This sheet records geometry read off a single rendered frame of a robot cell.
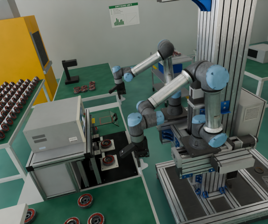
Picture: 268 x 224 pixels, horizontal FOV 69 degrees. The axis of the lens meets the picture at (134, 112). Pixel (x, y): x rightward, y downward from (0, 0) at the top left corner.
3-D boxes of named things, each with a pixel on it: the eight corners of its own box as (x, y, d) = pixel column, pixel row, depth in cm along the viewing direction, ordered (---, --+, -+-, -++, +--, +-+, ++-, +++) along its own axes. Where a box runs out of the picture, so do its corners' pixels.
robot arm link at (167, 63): (167, 100, 188) (158, 43, 161) (164, 94, 201) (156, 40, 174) (180, 98, 187) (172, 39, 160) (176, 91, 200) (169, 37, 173)
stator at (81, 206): (95, 196, 149) (94, 193, 147) (90, 210, 140) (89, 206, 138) (81, 195, 151) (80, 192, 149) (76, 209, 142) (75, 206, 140)
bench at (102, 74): (114, 90, 511) (108, 62, 474) (127, 129, 353) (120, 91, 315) (71, 98, 497) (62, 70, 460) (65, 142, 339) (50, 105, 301)
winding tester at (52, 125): (86, 114, 187) (80, 95, 176) (86, 142, 149) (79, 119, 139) (43, 123, 182) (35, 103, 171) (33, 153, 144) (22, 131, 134)
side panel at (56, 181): (80, 189, 157) (69, 159, 141) (80, 192, 154) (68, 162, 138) (44, 198, 153) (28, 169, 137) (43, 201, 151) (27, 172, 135)
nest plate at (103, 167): (116, 155, 183) (115, 154, 182) (118, 166, 170) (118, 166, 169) (100, 159, 181) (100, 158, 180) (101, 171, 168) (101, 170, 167)
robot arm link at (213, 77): (213, 133, 136) (212, 57, 107) (229, 146, 123) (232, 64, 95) (198, 139, 134) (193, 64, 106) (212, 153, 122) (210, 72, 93)
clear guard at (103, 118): (115, 114, 202) (115, 109, 199) (119, 126, 182) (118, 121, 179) (84, 121, 198) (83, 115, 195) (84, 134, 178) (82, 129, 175)
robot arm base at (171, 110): (179, 106, 195) (179, 97, 190) (185, 114, 182) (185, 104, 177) (164, 109, 193) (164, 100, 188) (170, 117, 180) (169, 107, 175)
